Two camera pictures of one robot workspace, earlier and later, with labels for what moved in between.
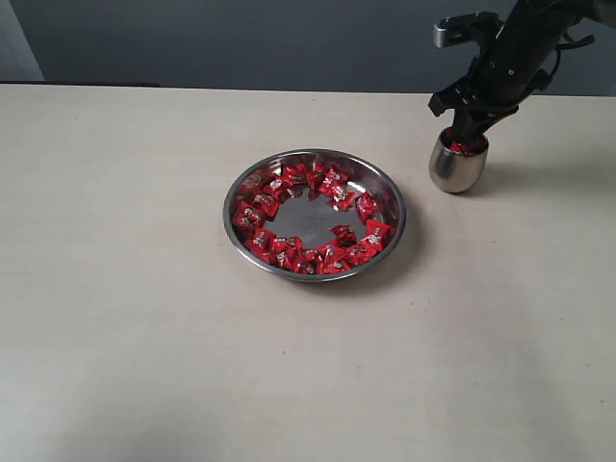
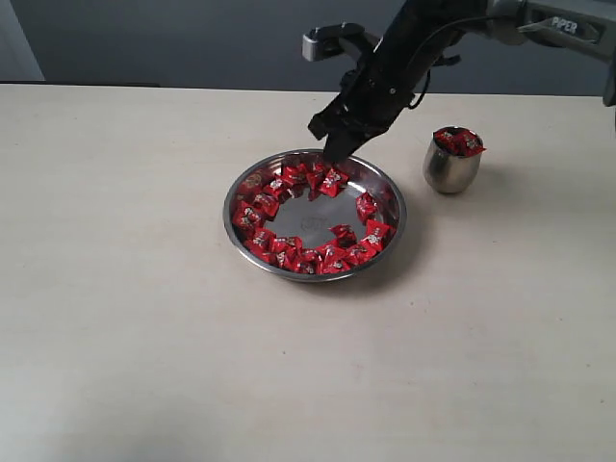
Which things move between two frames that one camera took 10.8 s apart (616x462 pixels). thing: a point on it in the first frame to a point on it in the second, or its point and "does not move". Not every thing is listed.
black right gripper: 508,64 to 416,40
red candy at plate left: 247,215 does not move
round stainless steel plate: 315,216 does not move
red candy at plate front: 334,260 does not move
